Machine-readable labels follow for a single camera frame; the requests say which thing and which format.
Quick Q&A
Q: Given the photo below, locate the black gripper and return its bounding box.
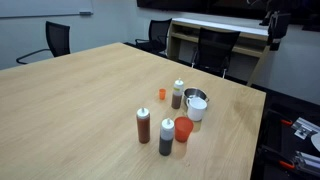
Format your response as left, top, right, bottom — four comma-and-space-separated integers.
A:
267, 11, 292, 52

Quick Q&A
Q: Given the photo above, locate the large orange plastic cup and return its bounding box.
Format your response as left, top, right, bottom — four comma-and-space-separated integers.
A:
173, 116, 195, 144

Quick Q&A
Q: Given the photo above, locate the silver metal pot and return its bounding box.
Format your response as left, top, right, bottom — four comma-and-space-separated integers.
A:
182, 87, 210, 108

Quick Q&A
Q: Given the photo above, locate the small orange cup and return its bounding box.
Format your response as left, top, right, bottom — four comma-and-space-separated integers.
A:
158, 88, 167, 101

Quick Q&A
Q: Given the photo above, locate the wooden side desk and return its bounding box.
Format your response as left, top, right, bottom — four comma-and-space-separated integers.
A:
166, 17, 271, 88

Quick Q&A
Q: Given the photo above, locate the black chair with metal legs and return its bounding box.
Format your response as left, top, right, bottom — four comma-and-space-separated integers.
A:
190, 27, 242, 79

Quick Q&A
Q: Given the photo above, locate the white ceramic mug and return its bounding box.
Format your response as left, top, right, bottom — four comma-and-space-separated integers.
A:
185, 96, 208, 122

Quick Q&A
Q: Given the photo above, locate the white round disc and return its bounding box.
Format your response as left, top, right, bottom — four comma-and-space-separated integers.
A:
310, 132, 320, 153

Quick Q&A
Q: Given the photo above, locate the brown sauce squeeze bottle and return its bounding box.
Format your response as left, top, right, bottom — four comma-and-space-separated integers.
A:
171, 77, 185, 110

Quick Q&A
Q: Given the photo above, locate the black office chair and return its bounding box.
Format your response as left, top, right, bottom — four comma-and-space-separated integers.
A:
134, 18, 173, 56
15, 20, 72, 65

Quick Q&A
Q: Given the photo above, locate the dark sauce squeeze bottle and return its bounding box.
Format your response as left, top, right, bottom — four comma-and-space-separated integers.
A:
158, 117, 175, 157

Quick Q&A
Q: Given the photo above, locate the red sauce squeeze bottle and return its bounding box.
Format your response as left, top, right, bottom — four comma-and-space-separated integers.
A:
135, 107, 151, 145

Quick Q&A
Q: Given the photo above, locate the white whiteboard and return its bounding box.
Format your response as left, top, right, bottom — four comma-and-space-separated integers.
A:
0, 0, 94, 18

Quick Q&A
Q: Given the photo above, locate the black clamp with orange handle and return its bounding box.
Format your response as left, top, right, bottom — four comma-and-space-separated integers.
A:
261, 144, 297, 171
263, 109, 294, 128

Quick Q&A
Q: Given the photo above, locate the silver metal bracket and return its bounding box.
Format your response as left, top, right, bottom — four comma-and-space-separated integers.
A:
290, 116, 320, 141

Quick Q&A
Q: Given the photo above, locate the black wall screen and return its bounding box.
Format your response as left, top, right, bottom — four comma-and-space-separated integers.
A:
136, 0, 320, 33

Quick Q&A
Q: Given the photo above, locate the silver metal rail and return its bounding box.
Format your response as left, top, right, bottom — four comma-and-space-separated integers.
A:
294, 149, 320, 176

